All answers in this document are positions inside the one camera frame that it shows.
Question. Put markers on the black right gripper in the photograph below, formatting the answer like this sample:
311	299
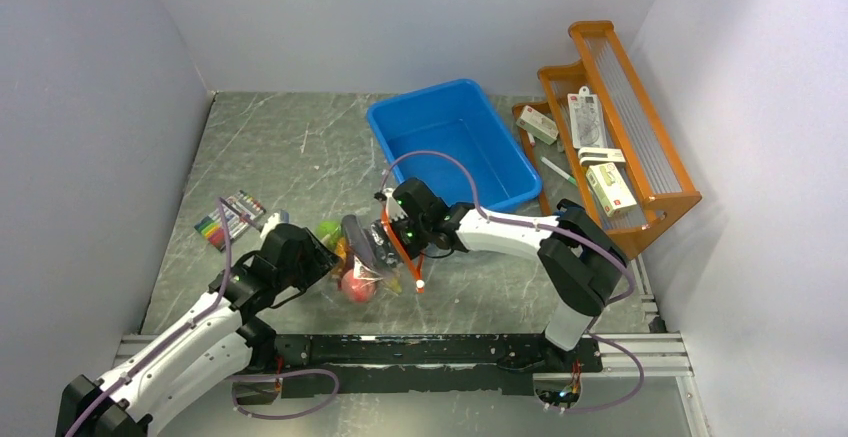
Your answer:
397	221

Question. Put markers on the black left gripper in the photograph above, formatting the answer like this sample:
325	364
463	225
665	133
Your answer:
320	259

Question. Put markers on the purple fake eggplant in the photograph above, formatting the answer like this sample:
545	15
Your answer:
361	241

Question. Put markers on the clear zip bag red seal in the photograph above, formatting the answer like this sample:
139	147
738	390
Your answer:
392	265

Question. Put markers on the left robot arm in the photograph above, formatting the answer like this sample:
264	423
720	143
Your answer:
220	335

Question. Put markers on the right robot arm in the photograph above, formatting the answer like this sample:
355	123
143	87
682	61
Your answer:
582	263

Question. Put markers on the orange fake carrot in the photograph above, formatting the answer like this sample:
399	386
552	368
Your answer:
342	249

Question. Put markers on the pink fake peach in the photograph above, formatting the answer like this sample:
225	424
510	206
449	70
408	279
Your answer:
358	286

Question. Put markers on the marker pen pack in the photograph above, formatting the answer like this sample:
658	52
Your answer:
242	212

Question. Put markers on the blue plastic bin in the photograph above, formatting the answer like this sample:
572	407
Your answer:
457	119

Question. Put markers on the white green small box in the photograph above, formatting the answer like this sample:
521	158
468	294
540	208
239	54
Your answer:
538	125

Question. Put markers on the white green pen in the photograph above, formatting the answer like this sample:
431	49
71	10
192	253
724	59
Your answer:
558	170

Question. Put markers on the white flat box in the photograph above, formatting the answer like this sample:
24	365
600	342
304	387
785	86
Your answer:
588	156

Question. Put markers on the orange wooden rack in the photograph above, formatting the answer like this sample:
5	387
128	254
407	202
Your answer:
652	168

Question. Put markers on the clear blister pack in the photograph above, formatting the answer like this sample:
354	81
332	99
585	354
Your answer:
587	128

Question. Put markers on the white red large box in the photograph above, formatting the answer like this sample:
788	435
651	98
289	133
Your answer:
610	189

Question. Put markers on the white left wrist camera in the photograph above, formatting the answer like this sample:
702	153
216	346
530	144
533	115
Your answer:
273	220

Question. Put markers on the black aluminium base frame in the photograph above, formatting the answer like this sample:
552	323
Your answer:
302	365

